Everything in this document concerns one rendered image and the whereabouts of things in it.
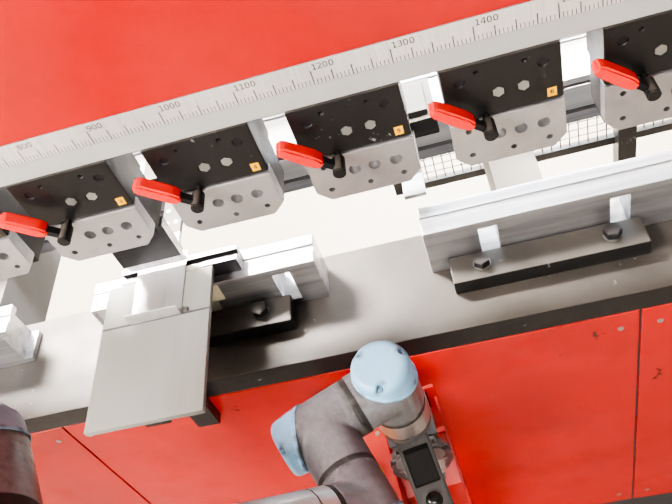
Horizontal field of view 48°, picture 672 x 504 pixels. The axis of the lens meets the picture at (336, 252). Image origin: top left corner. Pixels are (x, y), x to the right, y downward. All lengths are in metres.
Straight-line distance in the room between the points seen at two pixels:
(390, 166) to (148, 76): 0.34
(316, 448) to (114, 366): 0.40
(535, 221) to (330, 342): 0.37
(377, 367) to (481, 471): 0.74
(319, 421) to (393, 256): 0.45
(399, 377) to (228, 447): 0.61
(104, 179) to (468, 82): 0.50
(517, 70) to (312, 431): 0.51
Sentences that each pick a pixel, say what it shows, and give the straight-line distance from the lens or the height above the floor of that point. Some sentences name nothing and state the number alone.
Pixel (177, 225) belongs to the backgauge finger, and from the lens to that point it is 1.31.
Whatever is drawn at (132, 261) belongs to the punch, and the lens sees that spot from 1.24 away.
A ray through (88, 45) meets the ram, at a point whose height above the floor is 1.43.
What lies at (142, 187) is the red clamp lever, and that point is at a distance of 1.03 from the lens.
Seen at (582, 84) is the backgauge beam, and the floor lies 0.97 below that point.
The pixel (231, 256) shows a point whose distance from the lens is 1.22.
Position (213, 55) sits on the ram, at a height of 1.37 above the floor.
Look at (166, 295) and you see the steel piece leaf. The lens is 1.22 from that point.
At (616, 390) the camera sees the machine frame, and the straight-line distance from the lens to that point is 1.42.
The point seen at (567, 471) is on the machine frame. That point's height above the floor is 0.30.
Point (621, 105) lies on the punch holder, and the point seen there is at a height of 1.15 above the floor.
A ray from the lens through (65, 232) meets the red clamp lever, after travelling 1.12.
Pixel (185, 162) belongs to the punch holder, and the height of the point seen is 1.23.
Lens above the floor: 1.84
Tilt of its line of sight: 47 degrees down
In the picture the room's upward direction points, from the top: 23 degrees counter-clockwise
